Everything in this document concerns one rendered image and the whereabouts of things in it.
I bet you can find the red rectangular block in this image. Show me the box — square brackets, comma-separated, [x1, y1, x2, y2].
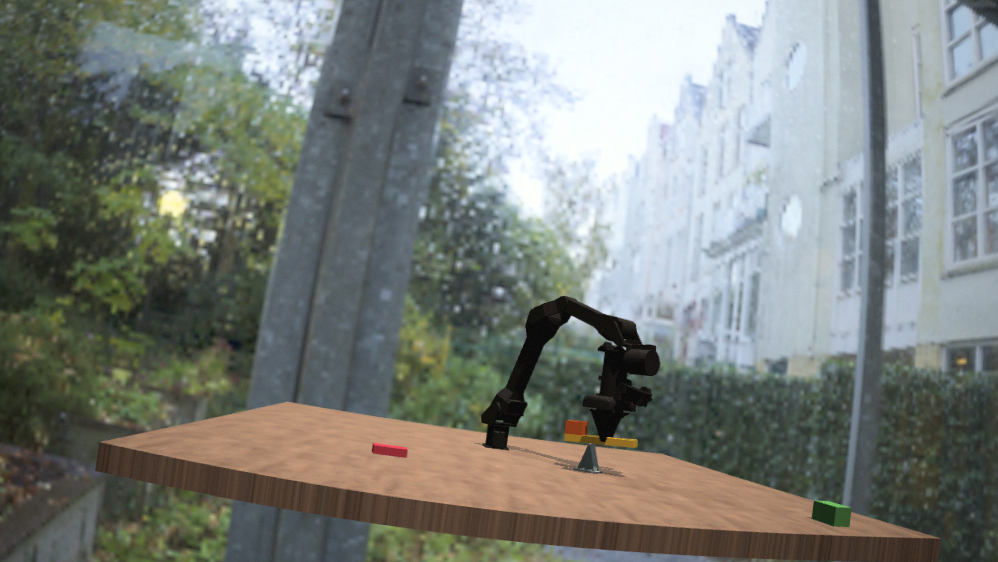
[372, 442, 407, 457]

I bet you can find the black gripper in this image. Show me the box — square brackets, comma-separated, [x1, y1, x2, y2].
[583, 371, 636, 442]

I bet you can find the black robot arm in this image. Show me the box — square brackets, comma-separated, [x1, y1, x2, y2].
[481, 296, 660, 451]

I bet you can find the green block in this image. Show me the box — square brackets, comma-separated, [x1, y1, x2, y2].
[812, 500, 852, 527]

